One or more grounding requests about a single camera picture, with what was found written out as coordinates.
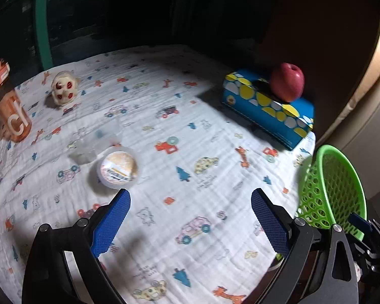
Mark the white plush toy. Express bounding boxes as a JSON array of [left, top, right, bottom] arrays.
[[50, 70, 80, 106]]

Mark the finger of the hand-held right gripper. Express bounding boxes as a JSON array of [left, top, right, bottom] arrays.
[[348, 213, 372, 234]]

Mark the red apple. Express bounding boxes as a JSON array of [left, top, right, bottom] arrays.
[[270, 63, 305, 103]]

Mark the green plastic basket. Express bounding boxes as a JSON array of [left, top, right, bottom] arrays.
[[296, 145, 367, 241]]

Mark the dark brown headboard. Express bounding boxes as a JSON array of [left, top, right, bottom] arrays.
[[266, 0, 380, 134]]

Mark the orange drink bottle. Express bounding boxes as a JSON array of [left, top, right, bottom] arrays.
[[0, 59, 32, 143]]

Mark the blue spotted tissue box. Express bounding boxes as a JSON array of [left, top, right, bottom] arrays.
[[222, 69, 315, 151]]

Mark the pudding cup with lid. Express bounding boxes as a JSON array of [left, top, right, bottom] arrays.
[[95, 146, 142, 190]]

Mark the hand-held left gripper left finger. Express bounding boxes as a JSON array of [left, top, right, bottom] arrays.
[[22, 188, 132, 304]]

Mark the green window frame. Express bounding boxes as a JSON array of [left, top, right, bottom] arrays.
[[5, 0, 53, 70]]

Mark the clear plastic container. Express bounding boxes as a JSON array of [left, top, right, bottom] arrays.
[[68, 122, 122, 165]]

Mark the beige flowered pillow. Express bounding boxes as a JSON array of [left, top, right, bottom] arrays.
[[315, 14, 380, 197]]

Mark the printed blanket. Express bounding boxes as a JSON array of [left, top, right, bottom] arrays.
[[0, 44, 317, 304]]

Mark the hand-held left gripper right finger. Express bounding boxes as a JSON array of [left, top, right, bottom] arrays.
[[247, 187, 359, 304]]

